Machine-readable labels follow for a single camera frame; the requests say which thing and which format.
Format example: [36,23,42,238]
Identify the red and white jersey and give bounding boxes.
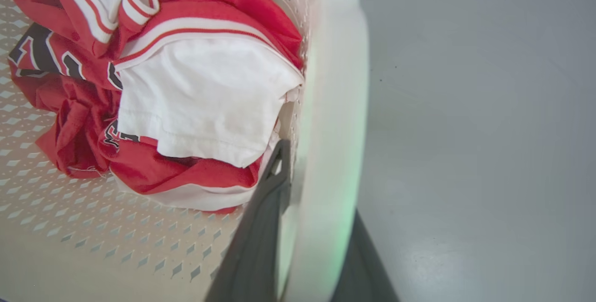
[7,0,305,215]

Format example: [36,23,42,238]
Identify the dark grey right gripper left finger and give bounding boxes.
[204,139,292,302]

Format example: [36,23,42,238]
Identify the white perforated plastic laundry basket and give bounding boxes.
[0,0,370,302]

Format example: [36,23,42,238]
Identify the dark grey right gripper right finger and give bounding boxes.
[330,210,400,302]

